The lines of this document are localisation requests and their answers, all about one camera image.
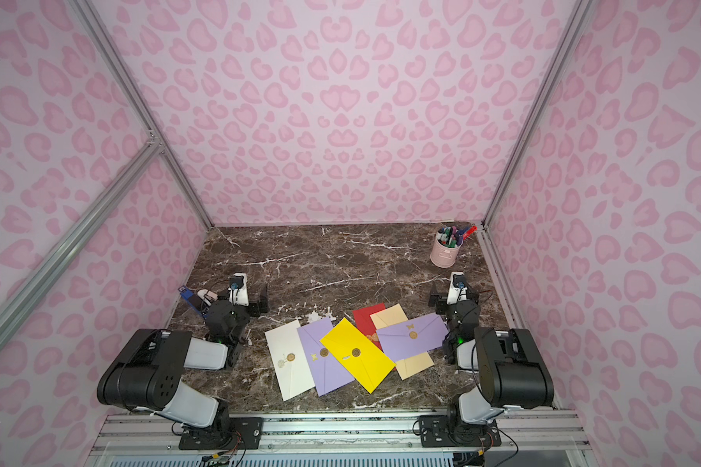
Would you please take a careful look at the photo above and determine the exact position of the yellow envelope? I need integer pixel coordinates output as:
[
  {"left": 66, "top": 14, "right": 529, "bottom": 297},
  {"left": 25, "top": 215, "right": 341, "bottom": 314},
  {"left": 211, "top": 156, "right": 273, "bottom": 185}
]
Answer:
[{"left": 321, "top": 319, "right": 395, "bottom": 393}]

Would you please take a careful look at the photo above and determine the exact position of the aluminium front rail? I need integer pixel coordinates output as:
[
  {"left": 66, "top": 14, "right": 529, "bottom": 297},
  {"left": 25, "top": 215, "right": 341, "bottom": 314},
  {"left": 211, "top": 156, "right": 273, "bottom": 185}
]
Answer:
[{"left": 86, "top": 410, "right": 598, "bottom": 466}]

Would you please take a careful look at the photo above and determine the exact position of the pink pen cup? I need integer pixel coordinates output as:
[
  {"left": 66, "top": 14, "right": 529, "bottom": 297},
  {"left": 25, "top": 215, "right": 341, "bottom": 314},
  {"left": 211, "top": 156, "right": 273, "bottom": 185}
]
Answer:
[{"left": 430, "top": 233, "right": 461, "bottom": 269}]

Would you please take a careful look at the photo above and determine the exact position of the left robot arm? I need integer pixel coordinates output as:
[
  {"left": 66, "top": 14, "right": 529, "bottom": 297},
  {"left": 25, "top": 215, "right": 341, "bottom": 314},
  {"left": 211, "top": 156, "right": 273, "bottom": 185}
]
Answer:
[{"left": 97, "top": 274, "right": 269, "bottom": 433}]

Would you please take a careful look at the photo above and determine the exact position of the beige envelope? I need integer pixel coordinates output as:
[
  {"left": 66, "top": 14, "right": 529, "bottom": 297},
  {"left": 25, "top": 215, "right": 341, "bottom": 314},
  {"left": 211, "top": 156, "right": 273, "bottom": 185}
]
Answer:
[{"left": 371, "top": 305, "right": 433, "bottom": 379}]

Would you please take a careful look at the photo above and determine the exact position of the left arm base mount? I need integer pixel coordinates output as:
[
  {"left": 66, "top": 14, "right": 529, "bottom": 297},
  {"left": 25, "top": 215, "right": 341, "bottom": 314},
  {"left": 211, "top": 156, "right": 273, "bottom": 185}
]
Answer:
[{"left": 178, "top": 418, "right": 264, "bottom": 451}]

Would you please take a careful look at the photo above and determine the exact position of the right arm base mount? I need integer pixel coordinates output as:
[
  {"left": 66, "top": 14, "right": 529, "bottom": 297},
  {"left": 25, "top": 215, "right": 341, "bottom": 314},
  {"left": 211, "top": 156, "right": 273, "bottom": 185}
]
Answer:
[{"left": 414, "top": 416, "right": 502, "bottom": 451}]

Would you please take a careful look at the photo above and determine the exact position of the purple envelope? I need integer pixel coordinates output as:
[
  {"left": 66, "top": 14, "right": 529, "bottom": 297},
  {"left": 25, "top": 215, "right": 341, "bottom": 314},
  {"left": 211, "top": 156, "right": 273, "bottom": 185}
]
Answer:
[
  {"left": 298, "top": 318, "right": 354, "bottom": 396},
  {"left": 377, "top": 313, "right": 448, "bottom": 362}
]

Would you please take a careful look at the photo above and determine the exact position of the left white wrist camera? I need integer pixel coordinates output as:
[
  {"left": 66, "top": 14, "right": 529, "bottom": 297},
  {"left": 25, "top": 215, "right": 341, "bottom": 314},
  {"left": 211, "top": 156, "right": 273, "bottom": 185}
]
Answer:
[{"left": 228, "top": 272, "right": 249, "bottom": 307}]

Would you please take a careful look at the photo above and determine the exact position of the white envelope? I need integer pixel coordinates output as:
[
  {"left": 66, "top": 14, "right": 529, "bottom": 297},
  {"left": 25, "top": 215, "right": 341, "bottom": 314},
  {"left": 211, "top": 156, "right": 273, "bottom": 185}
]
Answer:
[{"left": 265, "top": 320, "right": 315, "bottom": 401}]

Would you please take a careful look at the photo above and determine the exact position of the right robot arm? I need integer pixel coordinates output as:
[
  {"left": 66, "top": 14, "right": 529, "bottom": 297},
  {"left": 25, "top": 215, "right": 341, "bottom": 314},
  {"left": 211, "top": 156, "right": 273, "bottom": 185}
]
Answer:
[{"left": 428, "top": 288, "right": 555, "bottom": 429}]

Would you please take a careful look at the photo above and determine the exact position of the blue stapler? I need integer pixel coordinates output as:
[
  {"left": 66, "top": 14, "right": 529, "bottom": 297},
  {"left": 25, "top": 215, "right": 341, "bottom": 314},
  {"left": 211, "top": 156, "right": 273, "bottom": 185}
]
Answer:
[{"left": 178, "top": 286, "right": 218, "bottom": 319}]

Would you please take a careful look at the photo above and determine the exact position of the red envelope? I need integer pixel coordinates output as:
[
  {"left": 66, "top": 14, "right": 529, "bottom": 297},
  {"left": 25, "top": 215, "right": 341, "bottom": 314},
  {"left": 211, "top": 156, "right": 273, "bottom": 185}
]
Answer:
[{"left": 352, "top": 303, "right": 386, "bottom": 349}]

